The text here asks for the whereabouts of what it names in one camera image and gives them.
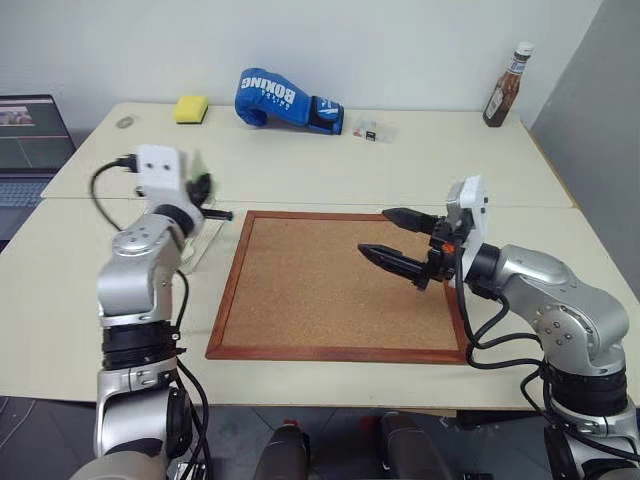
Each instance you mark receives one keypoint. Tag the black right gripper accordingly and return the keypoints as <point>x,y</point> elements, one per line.
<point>442,257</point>

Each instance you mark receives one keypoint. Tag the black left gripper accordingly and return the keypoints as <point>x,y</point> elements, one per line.
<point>195,197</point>

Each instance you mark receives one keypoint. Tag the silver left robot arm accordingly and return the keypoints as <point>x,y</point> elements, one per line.
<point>135,280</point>

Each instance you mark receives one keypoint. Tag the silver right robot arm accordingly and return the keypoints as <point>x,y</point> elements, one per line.
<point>550,280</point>

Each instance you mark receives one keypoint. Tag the wood-framed cork board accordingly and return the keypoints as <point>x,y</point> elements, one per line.
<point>310,290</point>

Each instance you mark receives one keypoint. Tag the clear plastic tray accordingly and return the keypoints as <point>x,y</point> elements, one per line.
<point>207,240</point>

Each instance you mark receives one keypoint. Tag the yellow sponge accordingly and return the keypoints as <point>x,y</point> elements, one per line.
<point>190,110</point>

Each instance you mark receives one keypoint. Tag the clear bag of small items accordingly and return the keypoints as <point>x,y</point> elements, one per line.
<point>375,131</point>

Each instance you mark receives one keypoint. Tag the small grey round object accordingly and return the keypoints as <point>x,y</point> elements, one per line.
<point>125,122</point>

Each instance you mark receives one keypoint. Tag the blue boxing glove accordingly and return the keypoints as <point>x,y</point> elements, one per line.
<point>270,95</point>

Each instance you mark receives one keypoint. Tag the brown sauce bottle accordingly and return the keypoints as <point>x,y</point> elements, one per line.
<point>501,97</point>

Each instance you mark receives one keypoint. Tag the grey laptop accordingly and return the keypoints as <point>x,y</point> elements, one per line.
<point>30,145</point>

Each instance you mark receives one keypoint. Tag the dark rounded shape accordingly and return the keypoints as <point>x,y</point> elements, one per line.
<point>282,455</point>
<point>410,450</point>

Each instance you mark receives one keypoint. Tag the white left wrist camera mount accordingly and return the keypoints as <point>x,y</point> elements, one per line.
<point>160,167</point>

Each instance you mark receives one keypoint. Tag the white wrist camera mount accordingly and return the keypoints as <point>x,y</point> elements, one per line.
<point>160,167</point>
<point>472,200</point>

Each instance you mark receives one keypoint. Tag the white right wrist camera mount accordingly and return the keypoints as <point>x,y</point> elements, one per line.
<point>472,200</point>

